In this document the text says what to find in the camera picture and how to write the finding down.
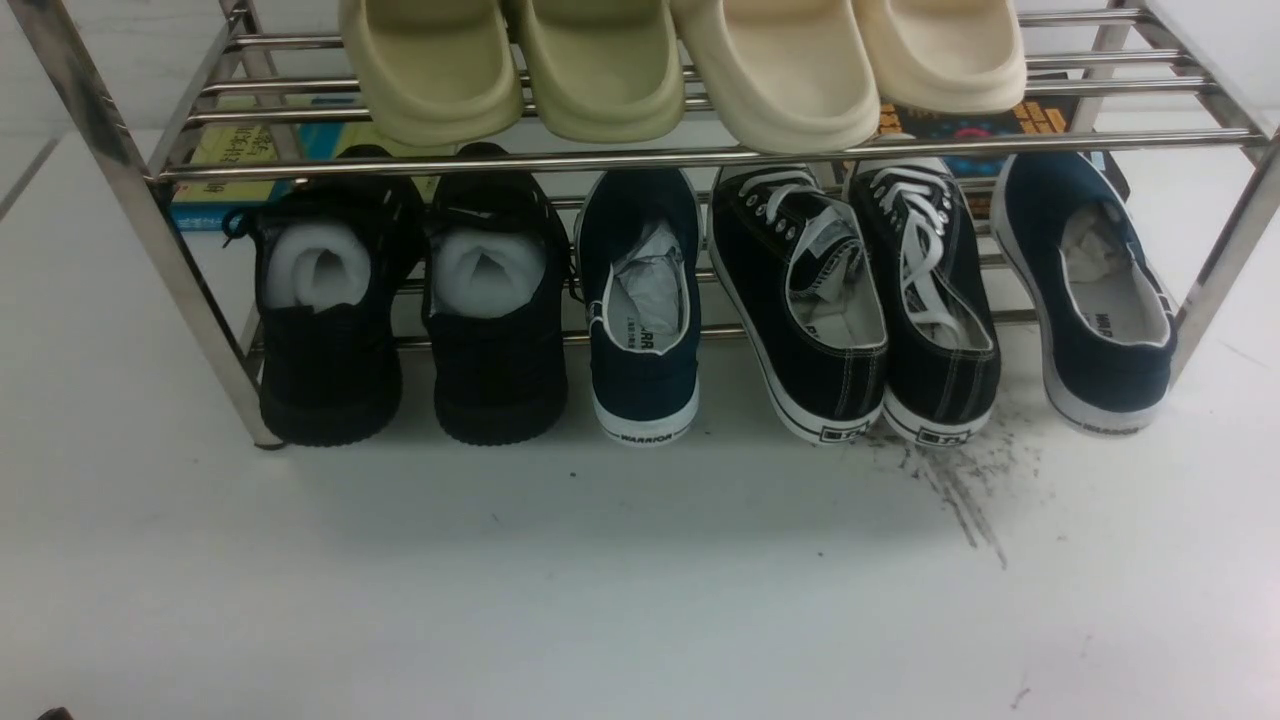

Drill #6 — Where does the black canvas lace sneaker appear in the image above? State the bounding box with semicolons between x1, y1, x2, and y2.
844;156;1001;448
707;164;890;445

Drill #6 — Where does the navy canvas shoe middle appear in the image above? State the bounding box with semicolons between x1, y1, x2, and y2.
573;168;703;447

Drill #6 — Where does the navy canvas shoe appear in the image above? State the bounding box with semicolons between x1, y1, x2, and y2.
989;152;1178;438
573;168;703;447

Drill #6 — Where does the navy canvas shoe right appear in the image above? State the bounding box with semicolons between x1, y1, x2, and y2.
989;152;1178;438

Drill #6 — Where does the silver metal shoe rack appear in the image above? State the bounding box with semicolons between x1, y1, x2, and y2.
9;1;1279;451

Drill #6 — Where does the black knit sneaker right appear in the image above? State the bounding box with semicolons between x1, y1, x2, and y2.
421;169;570;447

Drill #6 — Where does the black knit sneaker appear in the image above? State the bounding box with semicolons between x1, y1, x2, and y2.
421;169;570;447
221;176;426;447

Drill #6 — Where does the olive green slipper right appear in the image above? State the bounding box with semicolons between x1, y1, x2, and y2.
502;1;685;143

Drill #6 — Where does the olive green slipper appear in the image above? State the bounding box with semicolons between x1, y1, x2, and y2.
338;1;524;147
502;1;685;143

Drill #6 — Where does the cream slipper left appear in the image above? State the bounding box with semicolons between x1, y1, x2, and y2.
669;1;881;155

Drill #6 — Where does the cream slipper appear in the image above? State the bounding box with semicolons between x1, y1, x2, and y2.
669;1;881;155
852;1;1028;115

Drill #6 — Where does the black knit sneaker left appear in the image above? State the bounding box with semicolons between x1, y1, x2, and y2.
221;176;426;447

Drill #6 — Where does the olive green slipper left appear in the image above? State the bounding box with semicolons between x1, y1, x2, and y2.
338;1;524;147

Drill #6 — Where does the cream slipper right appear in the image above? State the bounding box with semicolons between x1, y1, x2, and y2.
852;1;1028;115

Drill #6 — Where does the yellow blue book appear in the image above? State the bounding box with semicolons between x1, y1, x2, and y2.
163;120;458;233

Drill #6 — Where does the black orange book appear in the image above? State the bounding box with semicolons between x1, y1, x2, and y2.
838;72;1132;222

